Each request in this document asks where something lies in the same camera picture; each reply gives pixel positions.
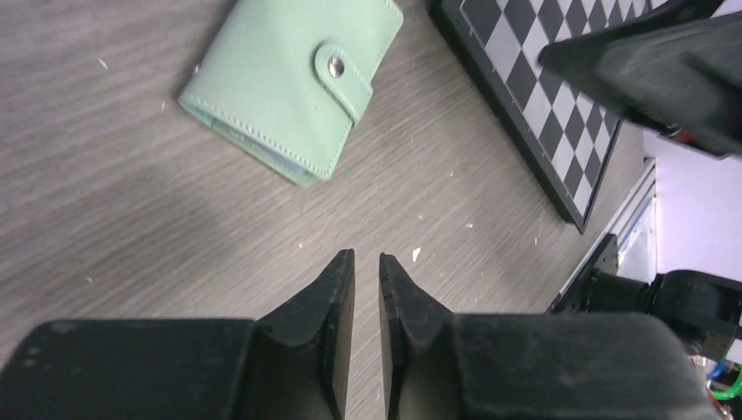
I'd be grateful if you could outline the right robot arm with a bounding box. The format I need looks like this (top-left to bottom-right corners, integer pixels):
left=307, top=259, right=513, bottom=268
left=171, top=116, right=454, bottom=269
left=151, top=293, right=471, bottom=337
left=538, top=1, right=741, bottom=363

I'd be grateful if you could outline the aluminium frame rail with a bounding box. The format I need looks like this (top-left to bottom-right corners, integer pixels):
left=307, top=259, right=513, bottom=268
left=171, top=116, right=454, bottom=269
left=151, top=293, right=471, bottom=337
left=547, top=157, right=657, bottom=312

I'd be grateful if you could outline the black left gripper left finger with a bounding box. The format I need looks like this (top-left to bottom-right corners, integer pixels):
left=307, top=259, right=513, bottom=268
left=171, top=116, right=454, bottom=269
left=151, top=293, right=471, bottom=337
left=1, top=249, right=354, bottom=419

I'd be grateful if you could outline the mint green card holder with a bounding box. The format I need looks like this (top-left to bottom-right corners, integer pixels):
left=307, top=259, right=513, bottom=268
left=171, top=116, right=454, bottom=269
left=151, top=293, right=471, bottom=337
left=178, top=0, right=403, bottom=186

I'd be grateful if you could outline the black white checkerboard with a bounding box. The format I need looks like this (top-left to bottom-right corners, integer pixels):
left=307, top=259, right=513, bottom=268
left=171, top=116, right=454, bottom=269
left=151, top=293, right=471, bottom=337
left=430, top=0, right=652, bottom=232

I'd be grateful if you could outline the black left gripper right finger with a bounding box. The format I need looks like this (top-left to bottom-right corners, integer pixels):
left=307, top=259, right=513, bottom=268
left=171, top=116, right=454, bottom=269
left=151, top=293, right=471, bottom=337
left=379, top=254, right=719, bottom=419

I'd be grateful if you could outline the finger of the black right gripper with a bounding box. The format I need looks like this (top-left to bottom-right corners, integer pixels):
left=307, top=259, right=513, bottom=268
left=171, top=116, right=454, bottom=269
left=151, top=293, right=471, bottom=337
left=538, top=1, right=741, bottom=159

